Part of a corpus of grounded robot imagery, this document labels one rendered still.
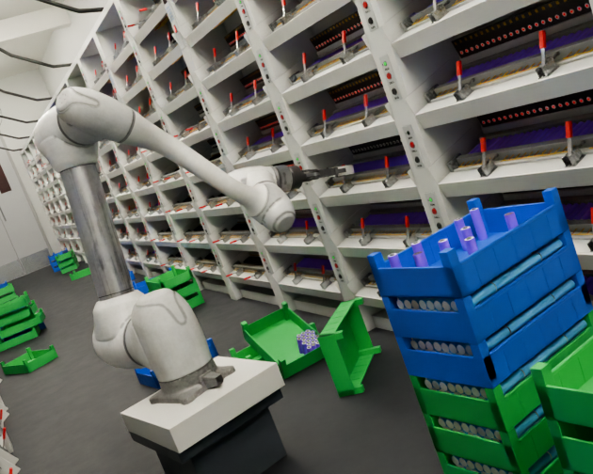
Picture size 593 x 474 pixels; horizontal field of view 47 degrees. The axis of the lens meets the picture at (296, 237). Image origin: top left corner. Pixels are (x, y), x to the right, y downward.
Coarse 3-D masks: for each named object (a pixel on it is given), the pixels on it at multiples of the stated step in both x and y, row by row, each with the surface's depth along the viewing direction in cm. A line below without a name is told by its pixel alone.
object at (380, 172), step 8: (384, 168) 217; (392, 168) 212; (400, 168) 208; (408, 168) 205; (352, 176) 234; (360, 176) 230; (368, 176) 226; (376, 176) 221; (384, 176) 215; (336, 184) 244
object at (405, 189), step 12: (360, 156) 246; (324, 180) 248; (360, 180) 233; (372, 180) 224; (408, 180) 202; (324, 192) 248; (336, 192) 238; (348, 192) 229; (360, 192) 221; (372, 192) 215; (384, 192) 209; (396, 192) 203; (408, 192) 198; (324, 204) 248; (336, 204) 240; (348, 204) 233
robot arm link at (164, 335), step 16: (144, 304) 176; (160, 304) 176; (176, 304) 178; (144, 320) 175; (160, 320) 174; (176, 320) 176; (192, 320) 179; (128, 336) 182; (144, 336) 175; (160, 336) 174; (176, 336) 175; (192, 336) 177; (128, 352) 184; (144, 352) 178; (160, 352) 175; (176, 352) 175; (192, 352) 176; (208, 352) 182; (160, 368) 176; (176, 368) 175; (192, 368) 176
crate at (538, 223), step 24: (552, 192) 122; (504, 216) 134; (528, 216) 130; (552, 216) 121; (432, 240) 132; (456, 240) 136; (504, 240) 114; (528, 240) 118; (384, 264) 123; (408, 264) 128; (432, 264) 131; (456, 264) 108; (480, 264) 111; (504, 264) 114; (384, 288) 123; (408, 288) 118; (432, 288) 113; (456, 288) 108
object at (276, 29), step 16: (304, 0) 234; (320, 0) 199; (336, 0) 192; (272, 16) 240; (288, 16) 222; (304, 16) 209; (320, 16) 203; (256, 32) 237; (272, 32) 239; (288, 32) 222; (272, 48) 236
